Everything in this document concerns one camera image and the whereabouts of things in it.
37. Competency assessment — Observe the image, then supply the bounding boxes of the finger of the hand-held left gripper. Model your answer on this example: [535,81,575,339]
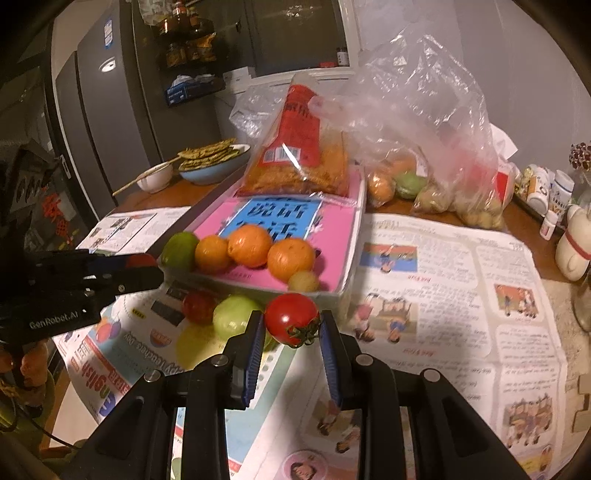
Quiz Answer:
[34,249,132,278]
[78,267,165,303]

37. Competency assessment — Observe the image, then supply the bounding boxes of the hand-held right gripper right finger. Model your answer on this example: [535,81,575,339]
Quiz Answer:
[318,309,532,480]

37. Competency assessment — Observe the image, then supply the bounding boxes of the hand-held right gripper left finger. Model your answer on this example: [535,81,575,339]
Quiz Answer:
[69,310,267,480]

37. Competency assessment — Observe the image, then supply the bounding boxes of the red plum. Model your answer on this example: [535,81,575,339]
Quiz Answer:
[181,291,218,324]
[124,253,158,271]

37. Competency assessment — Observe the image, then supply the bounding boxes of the red tomato with stem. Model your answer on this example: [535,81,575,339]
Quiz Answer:
[264,293,321,348]

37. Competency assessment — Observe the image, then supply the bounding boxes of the small brown longan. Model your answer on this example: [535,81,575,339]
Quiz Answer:
[288,270,320,294]

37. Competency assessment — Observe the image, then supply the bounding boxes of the grey cardboard box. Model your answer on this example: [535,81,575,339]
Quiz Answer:
[157,171,368,311]

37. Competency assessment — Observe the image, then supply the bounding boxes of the person's left hand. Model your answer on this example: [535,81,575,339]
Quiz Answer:
[9,342,54,398]

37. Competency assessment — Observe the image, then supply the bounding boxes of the red paper decoration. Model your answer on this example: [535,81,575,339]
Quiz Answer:
[39,194,75,250]

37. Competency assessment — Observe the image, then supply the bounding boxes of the wooden chopsticks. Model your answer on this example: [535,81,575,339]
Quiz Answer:
[112,154,183,197]

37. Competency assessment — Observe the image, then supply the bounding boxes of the white bowl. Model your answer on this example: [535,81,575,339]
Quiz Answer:
[137,161,175,193]

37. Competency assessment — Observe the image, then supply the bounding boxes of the pink book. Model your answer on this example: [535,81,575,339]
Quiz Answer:
[189,175,363,296]

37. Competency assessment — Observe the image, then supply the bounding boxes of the blue bowl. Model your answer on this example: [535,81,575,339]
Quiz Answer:
[178,144,251,186]

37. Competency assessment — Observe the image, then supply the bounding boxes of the stack of pancakes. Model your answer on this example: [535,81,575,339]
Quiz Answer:
[178,138,243,171]

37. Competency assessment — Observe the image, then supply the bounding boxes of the grey refrigerator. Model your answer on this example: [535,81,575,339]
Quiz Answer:
[46,0,176,217]

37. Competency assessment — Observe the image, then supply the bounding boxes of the printed newspaper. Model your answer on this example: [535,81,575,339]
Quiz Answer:
[51,207,570,480]

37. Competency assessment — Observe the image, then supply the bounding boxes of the bagged orange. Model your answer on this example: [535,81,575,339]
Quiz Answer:
[367,171,398,206]

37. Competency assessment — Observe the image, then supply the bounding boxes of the blue glove box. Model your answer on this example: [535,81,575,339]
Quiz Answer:
[165,74,227,107]

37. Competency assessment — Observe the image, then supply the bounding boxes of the red label snack packet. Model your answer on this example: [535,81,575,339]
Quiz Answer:
[238,71,352,198]

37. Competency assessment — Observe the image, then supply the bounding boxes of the bagged green fruit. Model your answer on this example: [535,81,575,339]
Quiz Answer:
[394,171,428,200]

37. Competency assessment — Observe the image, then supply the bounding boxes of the bag of longans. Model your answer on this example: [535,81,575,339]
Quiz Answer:
[411,175,509,232]

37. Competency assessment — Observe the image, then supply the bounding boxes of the rack of jars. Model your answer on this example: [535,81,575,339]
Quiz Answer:
[157,0,218,70]

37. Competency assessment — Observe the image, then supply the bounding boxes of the wooden puzzle piece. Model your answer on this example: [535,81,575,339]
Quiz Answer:
[566,374,591,432]

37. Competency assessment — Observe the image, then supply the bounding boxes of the small red label bottle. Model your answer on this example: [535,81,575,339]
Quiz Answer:
[540,210,559,241]

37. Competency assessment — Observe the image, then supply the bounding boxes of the metal cup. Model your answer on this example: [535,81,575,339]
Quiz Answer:
[570,277,591,333]

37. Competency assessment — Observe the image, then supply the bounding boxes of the clear plastic bag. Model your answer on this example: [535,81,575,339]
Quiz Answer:
[228,21,518,232]

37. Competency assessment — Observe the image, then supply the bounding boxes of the white medicine bottle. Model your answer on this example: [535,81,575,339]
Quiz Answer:
[522,164,555,213]
[549,170,575,217]

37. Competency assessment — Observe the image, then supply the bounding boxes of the dried flower decoration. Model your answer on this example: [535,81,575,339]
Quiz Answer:
[569,142,591,174]

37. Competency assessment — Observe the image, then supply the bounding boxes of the black cable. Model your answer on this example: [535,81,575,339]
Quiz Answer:
[0,401,84,450]

